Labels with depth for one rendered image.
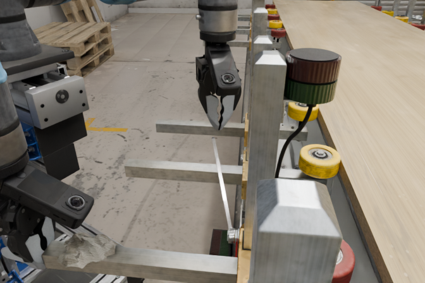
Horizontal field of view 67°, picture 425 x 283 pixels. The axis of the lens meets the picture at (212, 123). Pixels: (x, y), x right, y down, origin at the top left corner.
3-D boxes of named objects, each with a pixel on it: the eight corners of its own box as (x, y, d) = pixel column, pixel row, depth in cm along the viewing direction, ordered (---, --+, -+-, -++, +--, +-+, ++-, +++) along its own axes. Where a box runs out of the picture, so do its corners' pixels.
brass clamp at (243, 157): (238, 199, 67) (239, 179, 65) (240, 162, 79) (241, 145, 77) (267, 201, 67) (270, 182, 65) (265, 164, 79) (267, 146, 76)
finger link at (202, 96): (219, 108, 70) (219, 71, 66) (221, 112, 69) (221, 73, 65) (197, 111, 69) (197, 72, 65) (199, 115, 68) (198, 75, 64)
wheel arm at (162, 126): (156, 135, 96) (155, 122, 94) (159, 129, 99) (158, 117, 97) (306, 143, 92) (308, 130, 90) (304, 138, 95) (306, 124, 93)
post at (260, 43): (242, 231, 81) (253, 38, 59) (242, 221, 84) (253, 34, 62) (256, 232, 81) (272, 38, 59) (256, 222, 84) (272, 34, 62)
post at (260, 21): (245, 168, 103) (253, 9, 80) (245, 162, 106) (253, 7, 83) (256, 168, 102) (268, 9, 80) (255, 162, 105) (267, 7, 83)
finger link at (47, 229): (29, 249, 56) (14, 208, 52) (62, 252, 56) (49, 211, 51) (18, 264, 53) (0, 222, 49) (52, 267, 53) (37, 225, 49)
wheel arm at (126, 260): (45, 273, 51) (38, 254, 49) (57, 255, 54) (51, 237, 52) (331, 302, 47) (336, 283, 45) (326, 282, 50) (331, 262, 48)
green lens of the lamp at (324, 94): (284, 103, 36) (286, 84, 35) (280, 84, 41) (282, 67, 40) (339, 105, 36) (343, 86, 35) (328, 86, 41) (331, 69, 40)
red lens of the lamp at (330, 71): (286, 81, 35) (288, 62, 34) (282, 65, 40) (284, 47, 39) (344, 84, 34) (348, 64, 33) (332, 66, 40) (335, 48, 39)
